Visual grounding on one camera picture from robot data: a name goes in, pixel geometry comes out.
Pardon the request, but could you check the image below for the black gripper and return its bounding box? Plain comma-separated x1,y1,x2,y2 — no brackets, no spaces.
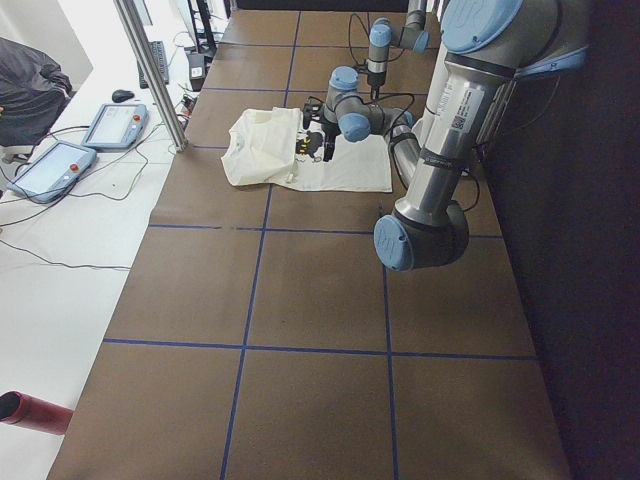
321,122,341,162
367,71,385,102

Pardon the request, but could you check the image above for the cream long-sleeve cat shirt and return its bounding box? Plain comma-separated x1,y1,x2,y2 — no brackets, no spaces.
221,107,392,193

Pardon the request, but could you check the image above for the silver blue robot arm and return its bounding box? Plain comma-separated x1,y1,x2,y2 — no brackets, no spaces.
304,1,591,271
365,0,430,100

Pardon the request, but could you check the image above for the black box with label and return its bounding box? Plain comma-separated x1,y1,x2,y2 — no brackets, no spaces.
187,52,207,92

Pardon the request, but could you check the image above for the black keyboard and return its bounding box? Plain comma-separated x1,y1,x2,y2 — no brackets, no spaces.
136,40,171,90

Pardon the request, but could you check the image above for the far blue teach pendant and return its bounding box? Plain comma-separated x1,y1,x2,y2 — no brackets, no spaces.
81,103,148,151

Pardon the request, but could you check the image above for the blue teach pendant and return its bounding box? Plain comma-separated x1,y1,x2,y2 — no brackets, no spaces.
7,141,97,204
81,103,148,151

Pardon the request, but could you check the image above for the black computer mouse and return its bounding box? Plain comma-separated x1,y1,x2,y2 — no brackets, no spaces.
111,89,135,103

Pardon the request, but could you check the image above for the near blue teach pendant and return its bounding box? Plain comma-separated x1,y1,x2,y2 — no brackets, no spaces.
7,141,97,204

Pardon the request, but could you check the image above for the black jacket on chair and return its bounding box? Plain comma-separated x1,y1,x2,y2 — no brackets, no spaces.
1,38,72,147

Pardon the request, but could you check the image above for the red cylinder tube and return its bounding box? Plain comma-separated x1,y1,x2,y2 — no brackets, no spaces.
1,391,74,435

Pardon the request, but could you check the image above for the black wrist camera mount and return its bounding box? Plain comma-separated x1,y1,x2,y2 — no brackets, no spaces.
301,96,325,130

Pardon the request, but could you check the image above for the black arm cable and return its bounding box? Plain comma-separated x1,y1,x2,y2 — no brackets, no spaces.
347,12,374,71
305,91,481,216

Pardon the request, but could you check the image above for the white camera pole with base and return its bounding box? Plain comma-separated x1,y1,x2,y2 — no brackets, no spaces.
413,42,449,146

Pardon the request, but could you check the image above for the aluminium frame post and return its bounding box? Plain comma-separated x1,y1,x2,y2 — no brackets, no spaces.
113,0,188,152

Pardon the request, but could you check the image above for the black pendant cable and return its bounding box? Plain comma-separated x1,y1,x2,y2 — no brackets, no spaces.
0,124,151,272

